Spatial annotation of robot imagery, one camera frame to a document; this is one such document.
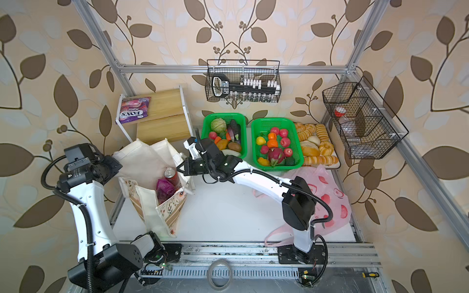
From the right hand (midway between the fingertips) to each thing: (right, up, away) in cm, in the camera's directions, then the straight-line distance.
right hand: (175, 169), depth 70 cm
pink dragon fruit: (+44, +4, +26) cm, 51 cm away
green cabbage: (+12, +22, +42) cm, 49 cm away
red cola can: (-8, -5, +17) cm, 20 cm away
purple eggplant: (+21, +18, +41) cm, 49 cm away
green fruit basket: (+48, +20, +43) cm, 67 cm away
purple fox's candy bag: (-23, +26, +11) cm, 36 cm away
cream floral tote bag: (-19, 0, +11) cm, 22 cm away
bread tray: (+70, +9, +35) cm, 79 cm away
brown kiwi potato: (+22, +9, +33) cm, 41 cm away
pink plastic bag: (+68, -19, +12) cm, 71 cm away
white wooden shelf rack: (-7, +22, +11) cm, 25 cm away
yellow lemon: (+37, +12, +39) cm, 55 cm away
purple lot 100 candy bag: (-9, -11, +11) cm, 17 cm away
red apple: (+51, +11, +36) cm, 64 cm away
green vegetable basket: (+4, +21, +42) cm, 47 cm away
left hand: (-25, +2, 0) cm, 25 cm away
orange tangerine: (+44, +10, +36) cm, 58 cm away
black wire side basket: (+77, +17, +4) cm, 79 cm away
